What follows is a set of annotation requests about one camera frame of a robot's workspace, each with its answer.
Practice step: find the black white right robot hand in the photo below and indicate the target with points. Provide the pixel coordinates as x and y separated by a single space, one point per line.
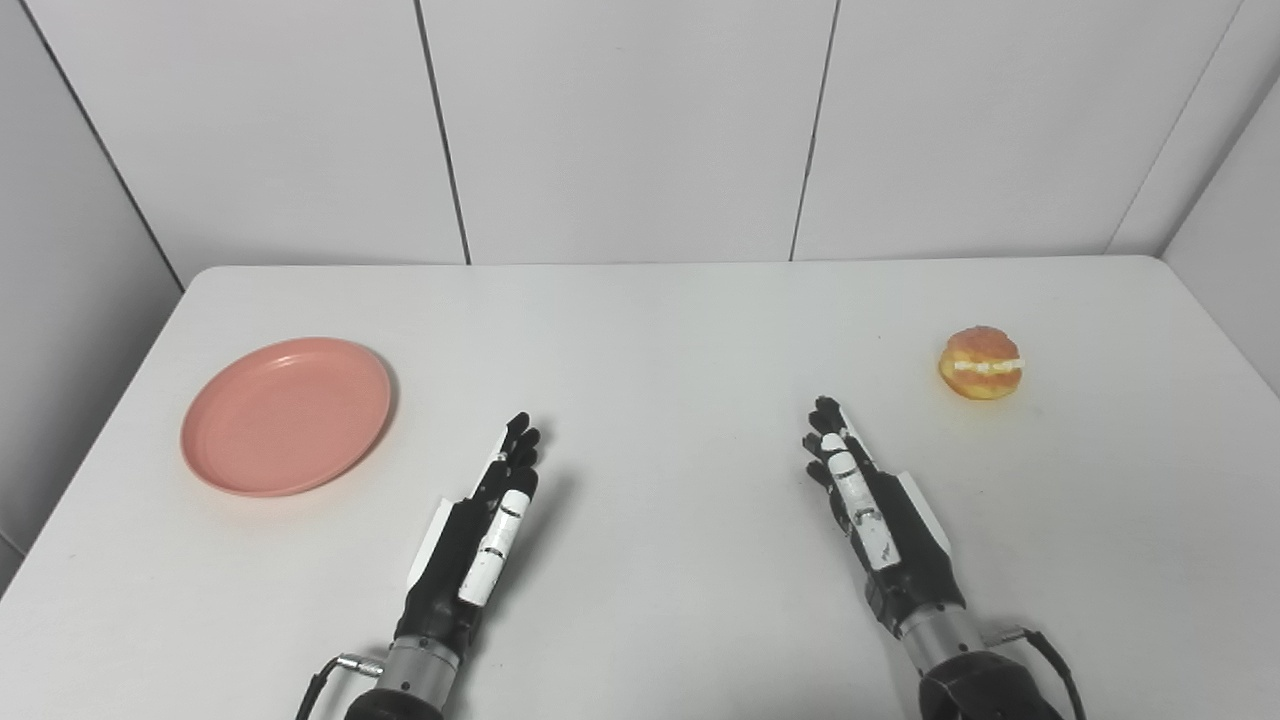
905 545

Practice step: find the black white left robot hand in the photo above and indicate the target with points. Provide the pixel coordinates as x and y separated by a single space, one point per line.
450 560

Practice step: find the cream puff pastry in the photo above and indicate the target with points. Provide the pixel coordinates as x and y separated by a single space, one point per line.
981 362

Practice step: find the pink round plate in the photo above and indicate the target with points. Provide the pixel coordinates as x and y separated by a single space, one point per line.
285 415

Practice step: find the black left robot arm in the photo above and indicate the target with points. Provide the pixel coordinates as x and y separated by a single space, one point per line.
412 682

